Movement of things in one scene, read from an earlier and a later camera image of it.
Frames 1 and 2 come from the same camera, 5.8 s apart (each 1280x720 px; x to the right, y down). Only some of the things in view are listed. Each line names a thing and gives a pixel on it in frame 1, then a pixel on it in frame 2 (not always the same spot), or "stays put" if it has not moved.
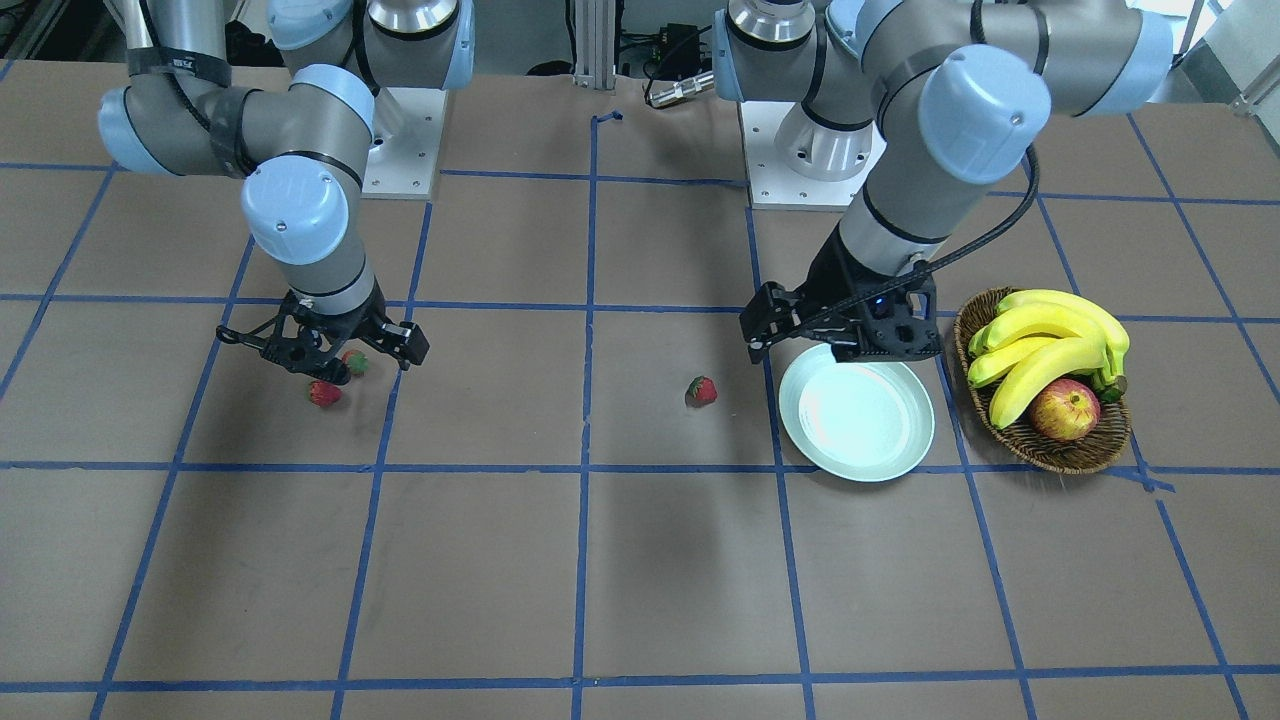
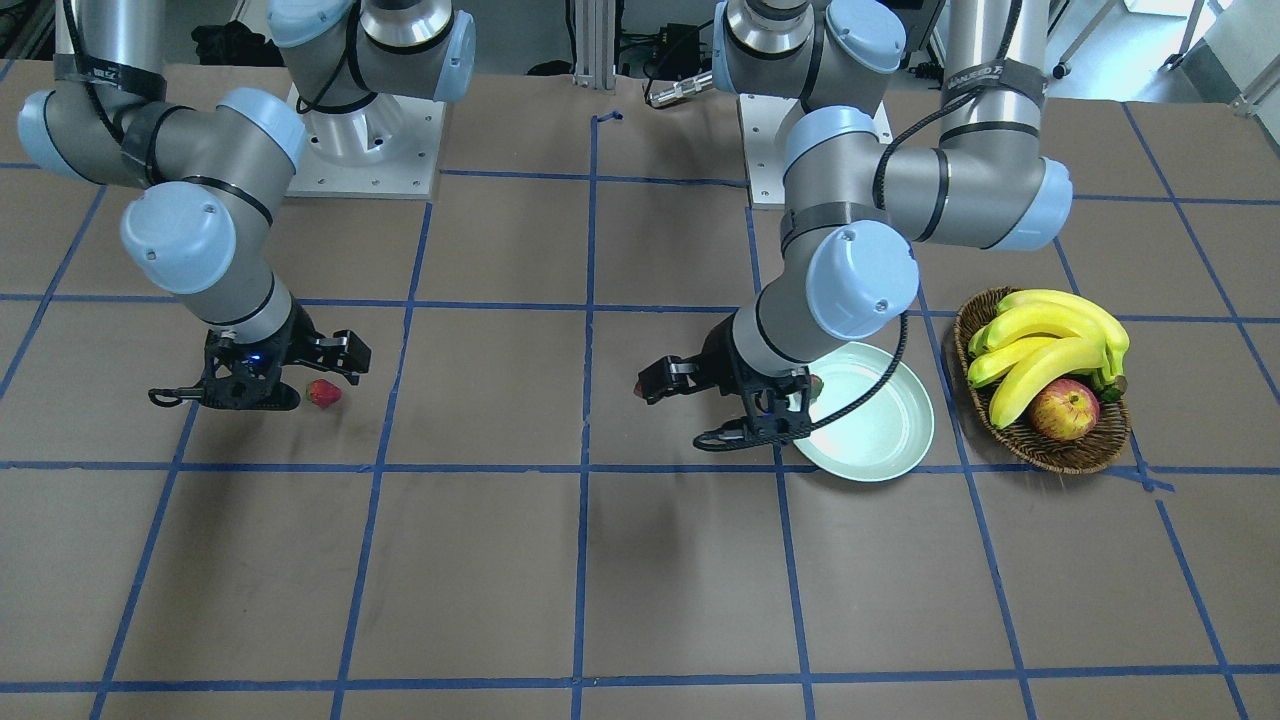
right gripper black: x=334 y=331 -> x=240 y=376
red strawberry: x=324 y=394 stays put
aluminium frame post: x=595 y=44 stays put
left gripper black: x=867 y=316 -> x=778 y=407
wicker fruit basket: x=1018 y=441 stays put
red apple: x=1066 y=410 stays put
